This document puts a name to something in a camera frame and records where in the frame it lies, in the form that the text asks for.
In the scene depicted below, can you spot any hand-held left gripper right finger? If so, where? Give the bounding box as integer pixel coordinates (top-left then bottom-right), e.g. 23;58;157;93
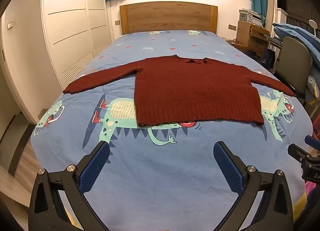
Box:
213;141;294;231

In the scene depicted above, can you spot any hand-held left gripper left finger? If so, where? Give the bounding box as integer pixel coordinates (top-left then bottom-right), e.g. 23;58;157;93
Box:
28;140;110;231

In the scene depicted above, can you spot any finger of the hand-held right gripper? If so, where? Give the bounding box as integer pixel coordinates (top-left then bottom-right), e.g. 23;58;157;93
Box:
304;135;320;150
287;143;313;164

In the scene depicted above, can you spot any dark red knit sweater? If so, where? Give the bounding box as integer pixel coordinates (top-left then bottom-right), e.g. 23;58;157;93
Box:
62;55;297;128

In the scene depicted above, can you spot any blue dinosaur print bedsheet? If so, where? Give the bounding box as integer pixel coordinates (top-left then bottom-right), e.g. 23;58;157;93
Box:
30;29;313;231

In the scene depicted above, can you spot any grey-green chair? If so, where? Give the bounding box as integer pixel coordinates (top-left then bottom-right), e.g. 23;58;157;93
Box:
274;36;312;99

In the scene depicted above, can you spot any dark blue bag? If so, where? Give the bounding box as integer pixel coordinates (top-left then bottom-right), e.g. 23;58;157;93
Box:
264;47;276;66

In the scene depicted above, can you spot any pile of blue bedding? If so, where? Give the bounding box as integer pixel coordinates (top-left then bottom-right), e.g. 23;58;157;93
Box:
271;22;320;104

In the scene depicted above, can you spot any white floor lamp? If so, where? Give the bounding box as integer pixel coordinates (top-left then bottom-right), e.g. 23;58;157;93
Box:
308;19;320;38

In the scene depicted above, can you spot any wooden nightstand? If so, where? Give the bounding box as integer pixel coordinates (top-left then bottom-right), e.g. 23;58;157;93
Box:
225;38;263;58

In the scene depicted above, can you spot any white door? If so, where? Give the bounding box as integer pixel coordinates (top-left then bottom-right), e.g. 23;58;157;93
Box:
0;18;23;122

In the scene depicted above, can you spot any wooden drawer cabinet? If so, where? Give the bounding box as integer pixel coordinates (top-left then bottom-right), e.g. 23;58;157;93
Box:
236;20;271;52

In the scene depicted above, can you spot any white printer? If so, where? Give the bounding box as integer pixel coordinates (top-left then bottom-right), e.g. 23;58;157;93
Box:
239;9;264;25

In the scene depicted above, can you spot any white wardrobe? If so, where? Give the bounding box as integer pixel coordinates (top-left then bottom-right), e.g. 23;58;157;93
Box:
41;0;116;92

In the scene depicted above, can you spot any wooden headboard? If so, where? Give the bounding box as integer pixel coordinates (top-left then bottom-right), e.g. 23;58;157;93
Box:
119;1;218;35

